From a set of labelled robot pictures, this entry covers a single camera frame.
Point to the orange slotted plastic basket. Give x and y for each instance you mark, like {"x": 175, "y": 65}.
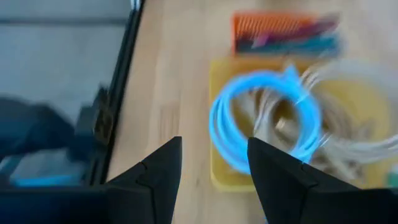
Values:
{"x": 264, "y": 25}

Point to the black table frame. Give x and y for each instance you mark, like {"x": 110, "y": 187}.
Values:
{"x": 124, "y": 62}

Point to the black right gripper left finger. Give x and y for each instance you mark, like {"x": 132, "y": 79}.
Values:
{"x": 149, "y": 193}

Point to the translucent yellow plastic bin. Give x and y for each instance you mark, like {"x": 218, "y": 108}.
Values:
{"x": 357, "y": 102}

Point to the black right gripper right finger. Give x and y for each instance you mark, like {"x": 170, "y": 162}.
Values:
{"x": 289, "y": 193}

